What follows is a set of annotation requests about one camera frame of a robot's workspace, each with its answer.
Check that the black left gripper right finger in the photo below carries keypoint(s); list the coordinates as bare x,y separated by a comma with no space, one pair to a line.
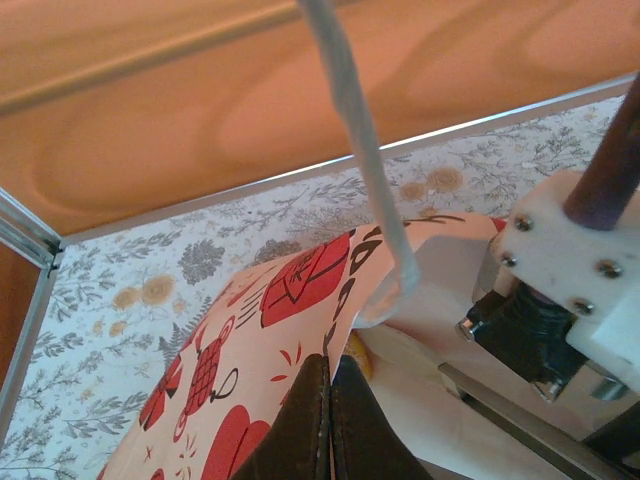
360,440

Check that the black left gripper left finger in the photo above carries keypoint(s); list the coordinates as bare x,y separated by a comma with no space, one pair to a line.
300,440

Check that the small twisted orange pastry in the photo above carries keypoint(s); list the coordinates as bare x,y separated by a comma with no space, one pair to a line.
362,355

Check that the red white paper bag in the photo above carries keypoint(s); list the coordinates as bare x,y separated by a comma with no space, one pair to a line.
250,325

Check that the floral tablecloth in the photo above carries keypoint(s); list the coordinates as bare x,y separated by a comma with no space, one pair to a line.
125,310

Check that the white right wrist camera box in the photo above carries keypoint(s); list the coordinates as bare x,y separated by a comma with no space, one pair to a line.
560,250

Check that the aluminium side rail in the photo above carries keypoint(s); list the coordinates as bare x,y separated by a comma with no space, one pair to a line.
35,310

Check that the aluminium frame post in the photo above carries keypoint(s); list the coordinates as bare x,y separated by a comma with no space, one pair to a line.
25,225

